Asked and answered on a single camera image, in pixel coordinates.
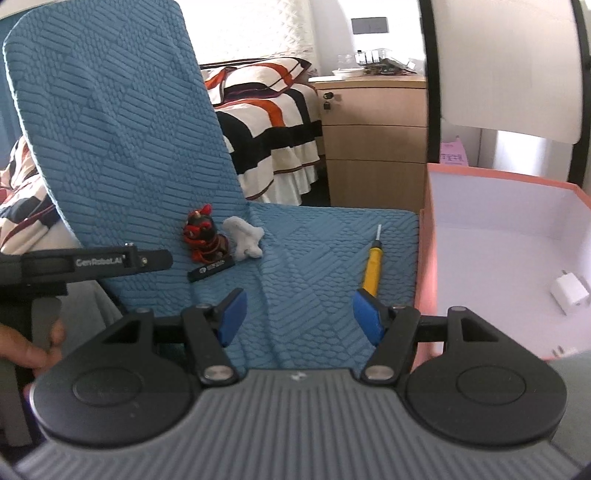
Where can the yellow screwdriver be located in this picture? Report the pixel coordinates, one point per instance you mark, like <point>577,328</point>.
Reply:
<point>372,274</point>

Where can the person's left hand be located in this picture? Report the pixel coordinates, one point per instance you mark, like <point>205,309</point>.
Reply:
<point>27,353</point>

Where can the red and black toy figure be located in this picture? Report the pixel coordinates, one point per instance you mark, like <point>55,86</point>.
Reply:
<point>203,235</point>

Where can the striped bed cover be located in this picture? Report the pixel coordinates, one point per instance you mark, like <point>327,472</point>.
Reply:
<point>272,134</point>

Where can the striped pillow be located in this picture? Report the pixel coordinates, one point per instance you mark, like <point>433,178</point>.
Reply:
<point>258,76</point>

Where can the black rectangular bar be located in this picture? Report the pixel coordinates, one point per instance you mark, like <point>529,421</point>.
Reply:
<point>210,271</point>

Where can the pink paper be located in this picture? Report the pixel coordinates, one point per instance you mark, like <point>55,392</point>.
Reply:
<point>455,154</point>

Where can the pile of small trinkets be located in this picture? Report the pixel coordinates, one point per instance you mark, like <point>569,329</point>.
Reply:
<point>388,68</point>

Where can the grey wall switch panel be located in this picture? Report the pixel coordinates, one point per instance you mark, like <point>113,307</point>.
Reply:
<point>369,26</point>

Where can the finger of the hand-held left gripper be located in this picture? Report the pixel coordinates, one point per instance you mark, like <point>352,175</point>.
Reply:
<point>154,261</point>

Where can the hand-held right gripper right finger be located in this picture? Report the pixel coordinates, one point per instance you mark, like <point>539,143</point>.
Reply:
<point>367,318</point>

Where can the small drawer padlock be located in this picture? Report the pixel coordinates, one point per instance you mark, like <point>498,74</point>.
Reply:
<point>328,101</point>

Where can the pink cardboard box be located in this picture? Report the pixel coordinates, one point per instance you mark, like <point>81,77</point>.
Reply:
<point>489,249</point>

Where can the wooden nightstand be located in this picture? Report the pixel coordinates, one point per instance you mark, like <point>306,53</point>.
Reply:
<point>374,143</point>

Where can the blue quilted chair cover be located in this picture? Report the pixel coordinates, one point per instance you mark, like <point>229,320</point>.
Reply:
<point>138,138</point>

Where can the white toy figure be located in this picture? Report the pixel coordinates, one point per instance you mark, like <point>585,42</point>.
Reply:
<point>244,237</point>

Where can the white bowl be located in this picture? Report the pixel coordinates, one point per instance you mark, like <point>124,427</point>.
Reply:
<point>347,72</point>

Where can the white quilted headboard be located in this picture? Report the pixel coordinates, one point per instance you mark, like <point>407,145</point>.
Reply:
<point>258,27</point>

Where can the white chair back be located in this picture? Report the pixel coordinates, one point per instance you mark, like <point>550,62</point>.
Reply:
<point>508,60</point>

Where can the white charger plug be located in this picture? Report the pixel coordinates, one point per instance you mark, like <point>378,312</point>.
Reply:
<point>569,293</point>

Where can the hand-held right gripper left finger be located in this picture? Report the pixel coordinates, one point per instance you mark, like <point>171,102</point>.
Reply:
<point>233,318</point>

